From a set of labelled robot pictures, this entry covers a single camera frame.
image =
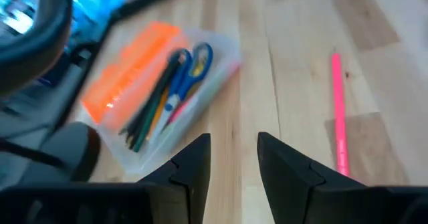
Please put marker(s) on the pink highlighter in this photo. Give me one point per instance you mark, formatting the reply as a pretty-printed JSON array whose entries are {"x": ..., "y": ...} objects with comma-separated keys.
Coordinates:
[{"x": 177, "y": 112}]

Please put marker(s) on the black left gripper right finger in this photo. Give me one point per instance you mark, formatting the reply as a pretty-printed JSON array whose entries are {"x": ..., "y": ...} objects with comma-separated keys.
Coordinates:
[{"x": 286, "y": 184}]

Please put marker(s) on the clear supply box orange lid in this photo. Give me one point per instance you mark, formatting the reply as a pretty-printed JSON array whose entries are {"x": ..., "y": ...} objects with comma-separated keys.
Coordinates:
[{"x": 133, "y": 70}]

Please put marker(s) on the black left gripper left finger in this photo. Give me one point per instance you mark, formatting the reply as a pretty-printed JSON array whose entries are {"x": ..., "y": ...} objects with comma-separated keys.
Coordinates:
[{"x": 189, "y": 184}]

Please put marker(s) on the green pencil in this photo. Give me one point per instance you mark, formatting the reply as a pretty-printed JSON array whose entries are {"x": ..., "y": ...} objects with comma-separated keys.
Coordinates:
[{"x": 147, "y": 127}]

